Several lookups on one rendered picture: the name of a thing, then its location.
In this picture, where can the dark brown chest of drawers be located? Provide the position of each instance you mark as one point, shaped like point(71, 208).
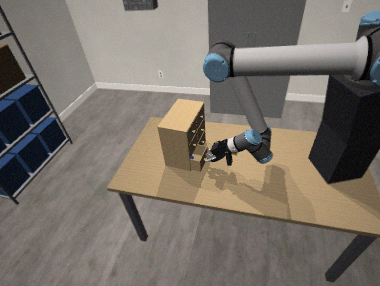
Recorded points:
point(173, 133)

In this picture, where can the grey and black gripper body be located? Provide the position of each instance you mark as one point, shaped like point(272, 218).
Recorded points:
point(220, 152)

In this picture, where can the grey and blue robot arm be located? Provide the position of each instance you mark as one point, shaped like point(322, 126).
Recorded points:
point(358, 62)

